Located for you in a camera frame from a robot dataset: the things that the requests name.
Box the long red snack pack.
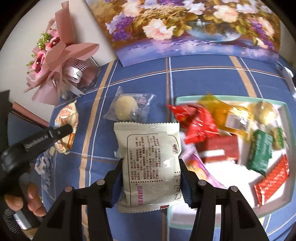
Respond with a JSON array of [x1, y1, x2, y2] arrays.
[[254, 154, 290, 206]]

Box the orange white candy pack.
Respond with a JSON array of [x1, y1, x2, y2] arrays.
[[55, 101, 79, 155]]

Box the dark green snack pack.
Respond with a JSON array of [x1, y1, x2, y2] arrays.
[[246, 130, 273, 176]]

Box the purple snack pack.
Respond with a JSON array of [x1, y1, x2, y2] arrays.
[[179, 148, 226, 189]]

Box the green white cookie pack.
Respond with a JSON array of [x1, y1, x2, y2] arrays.
[[271, 126, 287, 151]]

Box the cream white snack pack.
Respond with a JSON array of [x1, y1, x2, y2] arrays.
[[114, 122, 182, 213]]

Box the small red snack pack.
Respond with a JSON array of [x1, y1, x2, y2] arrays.
[[167, 104, 220, 145]]

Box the person's left hand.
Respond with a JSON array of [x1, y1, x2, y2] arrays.
[[4, 183, 47, 217]]

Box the blue white crumpled wrappers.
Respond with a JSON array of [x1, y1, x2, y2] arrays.
[[35, 147, 57, 192]]

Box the dark red box pack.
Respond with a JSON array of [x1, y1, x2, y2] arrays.
[[195, 135, 239, 163]]

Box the white tray with teal rim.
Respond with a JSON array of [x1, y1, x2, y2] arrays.
[[168, 95, 295, 237]]

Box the pink flower bouquet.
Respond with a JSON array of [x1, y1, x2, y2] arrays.
[[27, 1, 100, 105]]

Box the yellow wrapped pastry pack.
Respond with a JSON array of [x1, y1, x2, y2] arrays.
[[198, 94, 254, 141]]

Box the pale yellow wrapped ball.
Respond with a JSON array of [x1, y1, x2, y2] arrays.
[[247, 101, 278, 126]]

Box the clear wrapped round pastry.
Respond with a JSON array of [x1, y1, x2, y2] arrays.
[[103, 86, 155, 123]]

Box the blue plaid tablecloth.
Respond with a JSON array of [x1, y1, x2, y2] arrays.
[[40, 55, 295, 240]]

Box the white power strip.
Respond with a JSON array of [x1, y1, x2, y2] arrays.
[[277, 62, 296, 98]]

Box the floral painting canvas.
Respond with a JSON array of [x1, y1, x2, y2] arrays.
[[87, 0, 280, 66]]

